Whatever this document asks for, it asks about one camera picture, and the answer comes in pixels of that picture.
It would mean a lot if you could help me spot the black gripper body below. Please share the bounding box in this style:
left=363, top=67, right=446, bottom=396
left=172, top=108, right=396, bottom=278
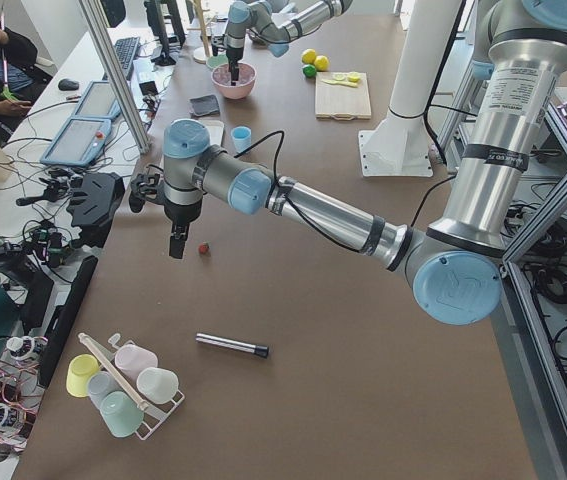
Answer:
left=164, top=199, right=201, bottom=235
left=226, top=47, right=244, bottom=70

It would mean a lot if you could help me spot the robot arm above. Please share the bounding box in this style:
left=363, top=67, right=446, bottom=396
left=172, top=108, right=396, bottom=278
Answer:
left=163, top=1, right=567, bottom=325
left=223, top=0, right=352, bottom=85

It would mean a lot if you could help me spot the pink bowl of ice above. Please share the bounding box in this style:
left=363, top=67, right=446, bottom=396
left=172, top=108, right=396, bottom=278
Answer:
left=211, top=62, right=256, bottom=100

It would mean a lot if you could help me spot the light blue plastic cup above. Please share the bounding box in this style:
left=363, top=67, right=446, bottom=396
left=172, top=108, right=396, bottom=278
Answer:
left=231, top=125, right=252, bottom=153

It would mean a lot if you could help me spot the pink plastic cup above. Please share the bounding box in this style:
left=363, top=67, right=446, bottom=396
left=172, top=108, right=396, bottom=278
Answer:
left=114, top=344, right=158, bottom=382

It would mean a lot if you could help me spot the white plastic cup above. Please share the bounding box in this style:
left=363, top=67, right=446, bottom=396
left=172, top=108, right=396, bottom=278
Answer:
left=136, top=367, right=179, bottom=404

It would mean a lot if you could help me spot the yellow plastic cup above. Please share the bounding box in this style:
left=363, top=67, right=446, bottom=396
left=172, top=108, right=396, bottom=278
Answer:
left=66, top=354, right=100, bottom=398

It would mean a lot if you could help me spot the grey-blue plastic cup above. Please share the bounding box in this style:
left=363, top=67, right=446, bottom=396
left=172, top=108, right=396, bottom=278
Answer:
left=87, top=370, right=119, bottom=409

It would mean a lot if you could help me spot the green plastic cup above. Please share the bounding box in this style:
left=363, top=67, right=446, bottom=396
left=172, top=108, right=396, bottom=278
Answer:
left=99, top=391, right=144, bottom=438

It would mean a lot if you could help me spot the small green bowl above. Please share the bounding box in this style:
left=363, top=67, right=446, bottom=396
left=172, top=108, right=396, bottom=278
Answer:
left=206, top=54, right=228, bottom=70

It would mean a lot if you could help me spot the wooden stand with round base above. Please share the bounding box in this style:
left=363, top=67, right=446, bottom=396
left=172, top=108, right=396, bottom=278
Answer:
left=186, top=0, right=218, bottom=64

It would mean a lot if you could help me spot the grey folded cloth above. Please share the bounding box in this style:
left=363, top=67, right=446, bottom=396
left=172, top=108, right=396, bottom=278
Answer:
left=189, top=94, right=220, bottom=118

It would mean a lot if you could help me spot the cream rabbit tray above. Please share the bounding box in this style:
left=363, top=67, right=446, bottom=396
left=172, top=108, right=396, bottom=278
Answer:
left=201, top=120, right=225, bottom=145

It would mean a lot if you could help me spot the green lime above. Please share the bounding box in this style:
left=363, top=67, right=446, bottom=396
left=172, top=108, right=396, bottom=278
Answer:
left=302, top=64, right=317, bottom=78

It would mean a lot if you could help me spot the yellow lemon left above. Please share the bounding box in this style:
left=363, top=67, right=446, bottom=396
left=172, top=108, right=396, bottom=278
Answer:
left=301, top=48, right=317, bottom=65

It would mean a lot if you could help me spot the yellow lemon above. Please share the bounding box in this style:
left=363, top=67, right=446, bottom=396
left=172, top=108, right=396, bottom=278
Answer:
left=301, top=48, right=317, bottom=65
left=313, top=55, right=330, bottom=72

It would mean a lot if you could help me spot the black plastic fixture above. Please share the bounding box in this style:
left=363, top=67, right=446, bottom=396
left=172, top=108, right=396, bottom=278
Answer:
left=66, top=173, right=125, bottom=249

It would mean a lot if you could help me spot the yellow lemon right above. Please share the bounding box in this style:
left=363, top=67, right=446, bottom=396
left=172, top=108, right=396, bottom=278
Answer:
left=313, top=55, right=330, bottom=72

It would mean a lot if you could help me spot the wooden cutting board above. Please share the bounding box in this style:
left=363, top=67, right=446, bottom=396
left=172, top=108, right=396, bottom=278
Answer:
left=315, top=72, right=372, bottom=120

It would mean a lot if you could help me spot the black keyboard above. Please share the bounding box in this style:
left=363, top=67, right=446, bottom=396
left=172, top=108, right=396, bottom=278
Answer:
left=113, top=37, right=140, bottom=80

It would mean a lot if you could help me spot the yellow plastic knife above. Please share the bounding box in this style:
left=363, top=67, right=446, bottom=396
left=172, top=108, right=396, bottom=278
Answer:
left=320, top=78, right=358, bottom=88

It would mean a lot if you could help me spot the lemon half slice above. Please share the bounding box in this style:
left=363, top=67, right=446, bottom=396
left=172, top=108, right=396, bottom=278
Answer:
left=347, top=72, right=361, bottom=83

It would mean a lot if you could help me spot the blue teach pendant near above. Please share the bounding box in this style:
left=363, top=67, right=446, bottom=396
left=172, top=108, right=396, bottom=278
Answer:
left=40, top=116, right=112, bottom=167

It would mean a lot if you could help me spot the blue teach pendant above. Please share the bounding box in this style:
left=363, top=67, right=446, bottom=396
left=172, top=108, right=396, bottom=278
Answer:
left=74, top=81, right=121, bottom=120
left=40, top=116, right=112, bottom=167

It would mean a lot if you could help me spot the steel muddler with black tip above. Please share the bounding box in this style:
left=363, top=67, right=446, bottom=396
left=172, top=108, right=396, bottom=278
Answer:
left=195, top=332, right=269, bottom=358

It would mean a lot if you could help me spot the blue teach pendant far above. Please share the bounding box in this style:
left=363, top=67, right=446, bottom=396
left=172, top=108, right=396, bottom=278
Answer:
left=74, top=81, right=121, bottom=120

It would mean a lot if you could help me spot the long black bar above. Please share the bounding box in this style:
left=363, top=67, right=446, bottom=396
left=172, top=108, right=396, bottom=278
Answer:
left=37, top=255, right=98, bottom=389

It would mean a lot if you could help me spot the black computer mouse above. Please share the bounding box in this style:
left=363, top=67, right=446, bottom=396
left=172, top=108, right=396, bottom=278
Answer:
left=57, top=78, right=80, bottom=91

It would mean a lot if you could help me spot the white-capped drink bottle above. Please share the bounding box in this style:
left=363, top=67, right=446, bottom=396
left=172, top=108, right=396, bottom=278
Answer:
left=6, top=336, right=47, bottom=364

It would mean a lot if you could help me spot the aluminium frame post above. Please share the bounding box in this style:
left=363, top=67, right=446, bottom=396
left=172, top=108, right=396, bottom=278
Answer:
left=78, top=0, right=150, bottom=154

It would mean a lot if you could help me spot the white wire cup rack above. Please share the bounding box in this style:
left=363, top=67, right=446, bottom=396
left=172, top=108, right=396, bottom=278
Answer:
left=78, top=333, right=185, bottom=441

